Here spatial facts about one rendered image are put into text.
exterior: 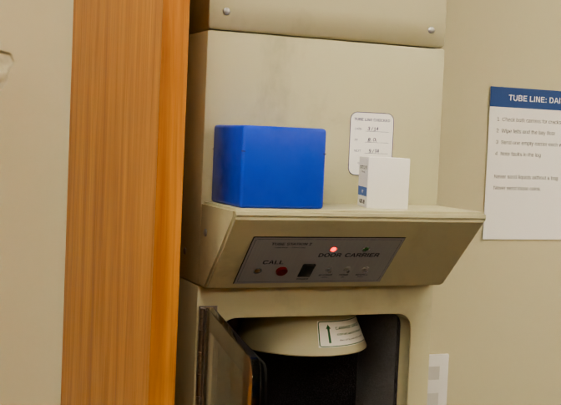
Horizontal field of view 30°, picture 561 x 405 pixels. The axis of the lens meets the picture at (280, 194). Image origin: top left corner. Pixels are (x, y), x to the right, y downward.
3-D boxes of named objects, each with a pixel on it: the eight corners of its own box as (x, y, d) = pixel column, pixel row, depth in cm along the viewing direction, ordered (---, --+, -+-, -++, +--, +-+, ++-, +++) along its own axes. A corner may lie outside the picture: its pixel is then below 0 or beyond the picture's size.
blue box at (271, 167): (210, 201, 122) (213, 124, 122) (289, 203, 126) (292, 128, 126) (240, 208, 113) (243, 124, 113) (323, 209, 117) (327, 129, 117)
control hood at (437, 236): (195, 286, 123) (199, 200, 123) (434, 282, 136) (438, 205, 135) (228, 301, 113) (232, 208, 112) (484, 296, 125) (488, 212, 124)
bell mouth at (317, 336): (216, 332, 145) (218, 292, 144) (332, 328, 151) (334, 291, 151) (263, 359, 128) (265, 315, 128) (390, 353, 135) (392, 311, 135)
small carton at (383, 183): (356, 205, 128) (359, 155, 127) (397, 206, 128) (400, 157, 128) (366, 208, 123) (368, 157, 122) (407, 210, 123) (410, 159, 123)
